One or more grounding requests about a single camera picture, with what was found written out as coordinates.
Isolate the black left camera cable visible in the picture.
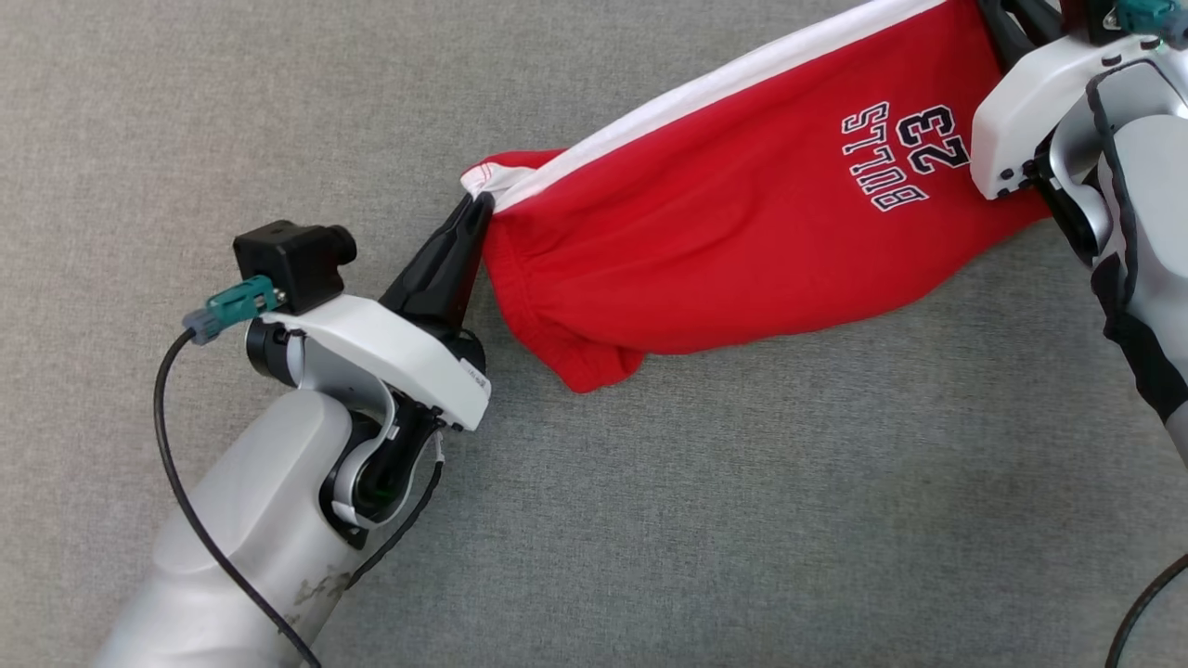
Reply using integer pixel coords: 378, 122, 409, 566
153, 329, 323, 668

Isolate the red shorts white trim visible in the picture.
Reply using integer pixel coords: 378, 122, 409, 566
461, 0, 1054, 394

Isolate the black right camera cable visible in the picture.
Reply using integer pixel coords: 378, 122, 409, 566
1104, 553, 1188, 668

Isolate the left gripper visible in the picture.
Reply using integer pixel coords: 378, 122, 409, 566
245, 193, 496, 432

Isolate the teal right camera connector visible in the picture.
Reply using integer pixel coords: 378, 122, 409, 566
1114, 0, 1188, 49

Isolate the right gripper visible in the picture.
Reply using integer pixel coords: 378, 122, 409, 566
970, 0, 1172, 201

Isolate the grey upholstered fabric surface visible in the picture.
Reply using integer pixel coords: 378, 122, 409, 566
0, 0, 1188, 668

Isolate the black camera cable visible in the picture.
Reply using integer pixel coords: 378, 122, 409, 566
153, 329, 323, 668
1104, 553, 1188, 668

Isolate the teal left camera connector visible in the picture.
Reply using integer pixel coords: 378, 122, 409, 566
183, 276, 279, 346

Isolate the teal camera connector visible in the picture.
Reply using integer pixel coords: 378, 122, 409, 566
183, 276, 279, 346
1114, 0, 1188, 49

